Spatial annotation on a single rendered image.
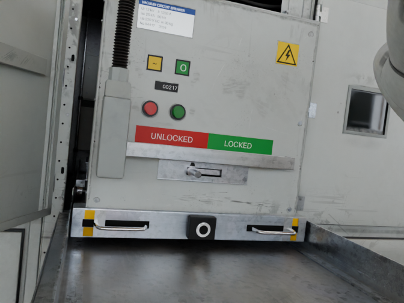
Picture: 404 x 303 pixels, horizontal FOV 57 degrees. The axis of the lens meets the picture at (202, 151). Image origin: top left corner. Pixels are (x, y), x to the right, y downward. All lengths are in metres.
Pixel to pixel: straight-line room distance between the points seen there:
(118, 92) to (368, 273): 0.58
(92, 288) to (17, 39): 0.58
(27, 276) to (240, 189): 0.62
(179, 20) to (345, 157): 0.75
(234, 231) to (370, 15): 0.87
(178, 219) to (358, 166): 0.74
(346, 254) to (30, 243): 0.78
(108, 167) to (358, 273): 0.52
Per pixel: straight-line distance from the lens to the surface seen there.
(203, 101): 0.82
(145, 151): 0.75
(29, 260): 1.12
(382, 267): 0.78
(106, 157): 0.67
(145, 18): 0.81
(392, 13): 0.53
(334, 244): 0.88
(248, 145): 0.86
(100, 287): 0.63
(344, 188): 1.33
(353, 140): 1.33
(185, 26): 0.83
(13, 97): 0.94
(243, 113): 0.85
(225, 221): 0.85
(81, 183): 1.14
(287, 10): 1.23
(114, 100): 0.67
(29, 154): 1.01
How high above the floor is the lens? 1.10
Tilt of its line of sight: 3 degrees down
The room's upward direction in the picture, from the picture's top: 6 degrees clockwise
